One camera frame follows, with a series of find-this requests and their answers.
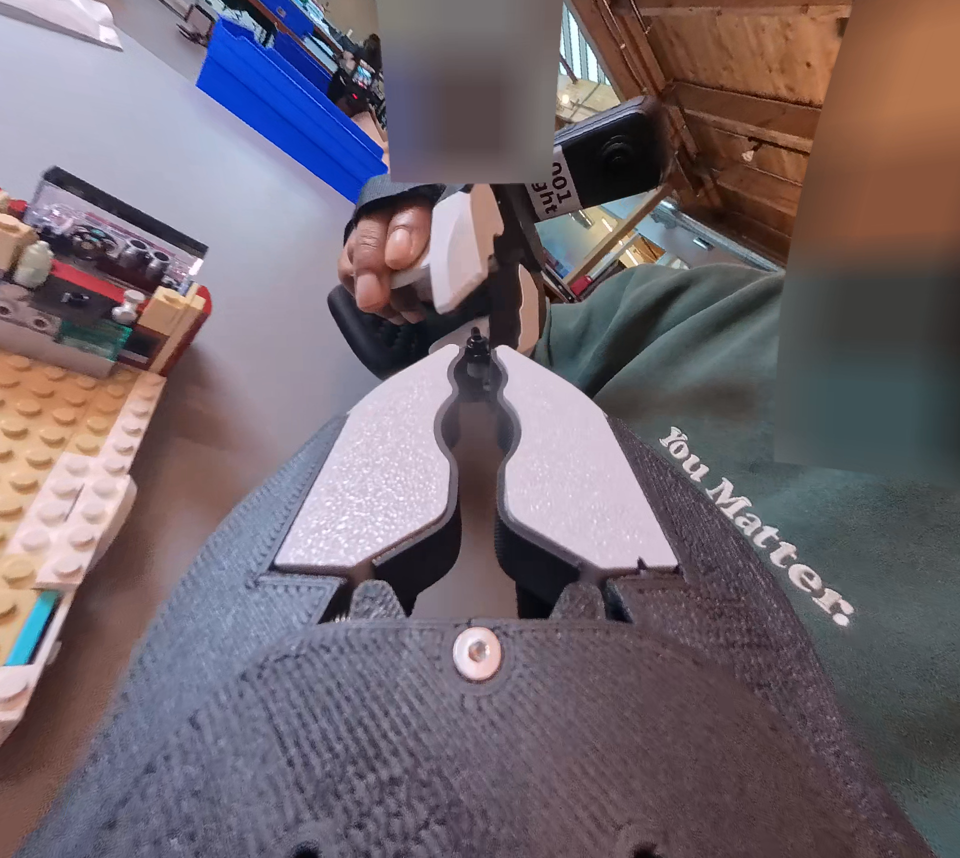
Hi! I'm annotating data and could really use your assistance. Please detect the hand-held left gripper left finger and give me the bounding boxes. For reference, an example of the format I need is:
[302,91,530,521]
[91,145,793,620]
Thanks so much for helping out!
[272,344,462,618]

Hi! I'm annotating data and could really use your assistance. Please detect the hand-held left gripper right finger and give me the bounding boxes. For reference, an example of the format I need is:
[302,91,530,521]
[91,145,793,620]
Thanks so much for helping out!
[493,344,680,618]

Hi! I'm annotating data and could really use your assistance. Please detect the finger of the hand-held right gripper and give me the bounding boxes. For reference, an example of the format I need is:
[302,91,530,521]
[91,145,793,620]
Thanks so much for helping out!
[427,185,505,317]
[489,256,549,360]

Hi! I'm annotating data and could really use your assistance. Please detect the tan white red brick vehicle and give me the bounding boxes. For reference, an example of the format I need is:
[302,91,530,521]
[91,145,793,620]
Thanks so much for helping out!
[0,165,213,747]

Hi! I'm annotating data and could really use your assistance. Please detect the person's right hand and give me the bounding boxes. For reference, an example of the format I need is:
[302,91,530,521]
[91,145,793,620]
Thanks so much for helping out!
[337,194,438,324]

